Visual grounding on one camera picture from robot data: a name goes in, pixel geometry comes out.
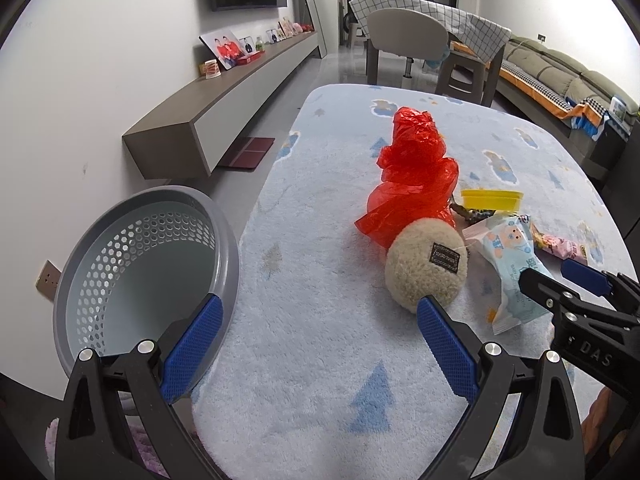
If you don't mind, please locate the yellow plastic bowl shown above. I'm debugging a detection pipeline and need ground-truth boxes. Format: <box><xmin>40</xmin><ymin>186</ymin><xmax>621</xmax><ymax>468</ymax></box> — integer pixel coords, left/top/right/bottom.
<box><xmin>460</xmin><ymin>189</ymin><xmax>524</xmax><ymax>213</ymax></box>

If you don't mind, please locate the large family photo frame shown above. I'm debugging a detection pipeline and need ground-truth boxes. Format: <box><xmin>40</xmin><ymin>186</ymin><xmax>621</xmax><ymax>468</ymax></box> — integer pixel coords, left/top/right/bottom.
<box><xmin>199</xmin><ymin>32</ymin><xmax>247</xmax><ymax>70</ymax></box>

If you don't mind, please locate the dark rubber fish toy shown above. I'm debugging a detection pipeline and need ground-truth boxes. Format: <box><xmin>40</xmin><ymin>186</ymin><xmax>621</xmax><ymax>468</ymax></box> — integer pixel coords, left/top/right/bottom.
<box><xmin>449</xmin><ymin>200</ymin><xmax>496</xmax><ymax>224</ymax></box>

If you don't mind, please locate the leaning framed mirror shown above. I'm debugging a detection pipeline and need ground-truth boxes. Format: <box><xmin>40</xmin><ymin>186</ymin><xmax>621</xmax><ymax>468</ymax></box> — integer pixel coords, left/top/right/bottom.
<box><xmin>291</xmin><ymin>0</ymin><xmax>331</xmax><ymax>58</ymax></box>

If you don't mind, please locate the pink fluffy cloth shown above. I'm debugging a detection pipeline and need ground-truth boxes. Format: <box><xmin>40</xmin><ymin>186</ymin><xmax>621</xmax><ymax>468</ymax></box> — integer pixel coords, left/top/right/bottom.
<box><xmin>45</xmin><ymin>417</ymin><xmax>171</xmax><ymax>480</ymax></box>

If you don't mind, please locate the grey floating wall cabinet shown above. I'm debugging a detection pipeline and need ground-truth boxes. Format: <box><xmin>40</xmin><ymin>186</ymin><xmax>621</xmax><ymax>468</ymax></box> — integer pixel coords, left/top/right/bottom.
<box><xmin>122</xmin><ymin>30</ymin><xmax>321</xmax><ymax>180</ymax></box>

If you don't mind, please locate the dark red floor mat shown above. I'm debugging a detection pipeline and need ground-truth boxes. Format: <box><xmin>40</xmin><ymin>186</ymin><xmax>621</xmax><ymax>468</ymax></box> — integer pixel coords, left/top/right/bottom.
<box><xmin>220</xmin><ymin>137</ymin><xmax>276</xmax><ymax>170</ymax></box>

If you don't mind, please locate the orange checkered sofa blanket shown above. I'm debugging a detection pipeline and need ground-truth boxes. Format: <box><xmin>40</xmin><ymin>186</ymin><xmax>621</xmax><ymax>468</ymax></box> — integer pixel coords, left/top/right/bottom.
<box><xmin>500</xmin><ymin>59</ymin><xmax>612</xmax><ymax>139</ymax></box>

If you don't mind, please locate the pink snack packet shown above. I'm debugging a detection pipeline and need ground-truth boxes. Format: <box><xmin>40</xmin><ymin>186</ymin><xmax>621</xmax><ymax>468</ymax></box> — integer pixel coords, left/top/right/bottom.
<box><xmin>529</xmin><ymin>220</ymin><xmax>589</xmax><ymax>264</ymax></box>

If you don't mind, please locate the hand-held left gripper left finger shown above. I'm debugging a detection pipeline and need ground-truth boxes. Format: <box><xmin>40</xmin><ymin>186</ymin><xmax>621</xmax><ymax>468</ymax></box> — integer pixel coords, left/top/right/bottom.
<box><xmin>54</xmin><ymin>294</ymin><xmax>236</xmax><ymax>480</ymax></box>

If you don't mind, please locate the wall socket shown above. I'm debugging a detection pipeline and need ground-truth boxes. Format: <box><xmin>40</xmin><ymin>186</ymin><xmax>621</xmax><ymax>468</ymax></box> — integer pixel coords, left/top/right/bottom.
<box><xmin>36</xmin><ymin>260</ymin><xmax>62</xmax><ymax>303</ymax></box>

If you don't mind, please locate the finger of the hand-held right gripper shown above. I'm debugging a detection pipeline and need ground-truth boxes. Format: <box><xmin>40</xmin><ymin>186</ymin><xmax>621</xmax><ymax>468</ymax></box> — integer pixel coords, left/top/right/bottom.
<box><xmin>518</xmin><ymin>267</ymin><xmax>640</xmax><ymax>332</ymax></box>
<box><xmin>560</xmin><ymin>258</ymin><xmax>640</xmax><ymax>313</ymax></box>

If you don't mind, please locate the beige plush ball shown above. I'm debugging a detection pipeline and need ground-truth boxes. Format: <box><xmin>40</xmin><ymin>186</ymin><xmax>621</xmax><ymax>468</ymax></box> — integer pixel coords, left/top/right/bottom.
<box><xmin>385</xmin><ymin>219</ymin><xmax>472</xmax><ymax>315</ymax></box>

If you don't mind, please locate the dark cabinet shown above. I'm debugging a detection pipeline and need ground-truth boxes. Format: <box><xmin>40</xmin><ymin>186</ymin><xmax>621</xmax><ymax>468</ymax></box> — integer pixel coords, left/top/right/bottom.
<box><xmin>594</xmin><ymin>115</ymin><xmax>640</xmax><ymax>241</ymax></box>

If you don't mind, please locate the grey perforated plastic basket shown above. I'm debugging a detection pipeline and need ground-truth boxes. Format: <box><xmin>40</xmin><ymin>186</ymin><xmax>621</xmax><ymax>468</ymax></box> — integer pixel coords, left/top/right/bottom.
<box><xmin>52</xmin><ymin>185</ymin><xmax>242</xmax><ymax>406</ymax></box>

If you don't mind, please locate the grey curved-back chair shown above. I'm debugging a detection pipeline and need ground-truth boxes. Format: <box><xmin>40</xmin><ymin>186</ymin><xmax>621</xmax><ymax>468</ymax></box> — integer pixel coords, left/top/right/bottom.
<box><xmin>366</xmin><ymin>8</ymin><xmax>449</xmax><ymax>86</ymax></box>

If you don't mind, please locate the light blue wet wipes packet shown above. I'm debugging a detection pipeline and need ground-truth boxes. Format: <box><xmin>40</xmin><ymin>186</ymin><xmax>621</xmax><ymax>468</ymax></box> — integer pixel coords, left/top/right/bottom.
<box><xmin>462</xmin><ymin>212</ymin><xmax>556</xmax><ymax>337</ymax></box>

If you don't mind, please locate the grey wooden stool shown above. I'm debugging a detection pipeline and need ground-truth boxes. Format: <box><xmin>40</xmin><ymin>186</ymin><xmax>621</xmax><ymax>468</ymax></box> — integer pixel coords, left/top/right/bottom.
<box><xmin>435</xmin><ymin>50</ymin><xmax>488</xmax><ymax>106</ymax></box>

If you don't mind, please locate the olive green sofa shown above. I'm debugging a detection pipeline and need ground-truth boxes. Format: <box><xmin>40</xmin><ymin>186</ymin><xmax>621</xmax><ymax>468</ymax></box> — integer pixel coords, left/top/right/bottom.
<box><xmin>495</xmin><ymin>37</ymin><xmax>640</xmax><ymax>181</ymax></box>

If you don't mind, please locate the table with checkered cloth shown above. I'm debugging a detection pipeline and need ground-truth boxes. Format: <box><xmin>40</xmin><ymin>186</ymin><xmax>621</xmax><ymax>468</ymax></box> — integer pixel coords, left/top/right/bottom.
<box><xmin>348</xmin><ymin>0</ymin><xmax>513</xmax><ymax>106</ymax></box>

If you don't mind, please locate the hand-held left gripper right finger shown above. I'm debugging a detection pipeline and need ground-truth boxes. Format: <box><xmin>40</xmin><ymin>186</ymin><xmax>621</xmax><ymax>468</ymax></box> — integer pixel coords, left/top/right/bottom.
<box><xmin>416</xmin><ymin>295</ymin><xmax>586</xmax><ymax>480</ymax></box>

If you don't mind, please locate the red plastic bag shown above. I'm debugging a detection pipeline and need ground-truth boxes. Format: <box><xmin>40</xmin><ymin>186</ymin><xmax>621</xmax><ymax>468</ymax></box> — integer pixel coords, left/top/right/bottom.
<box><xmin>355</xmin><ymin>106</ymin><xmax>460</xmax><ymax>250</ymax></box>

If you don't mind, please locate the light blue printed rug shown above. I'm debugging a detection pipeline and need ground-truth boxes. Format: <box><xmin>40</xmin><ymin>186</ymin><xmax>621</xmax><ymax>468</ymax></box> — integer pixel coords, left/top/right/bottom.
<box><xmin>190</xmin><ymin>84</ymin><xmax>636</xmax><ymax>480</ymax></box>

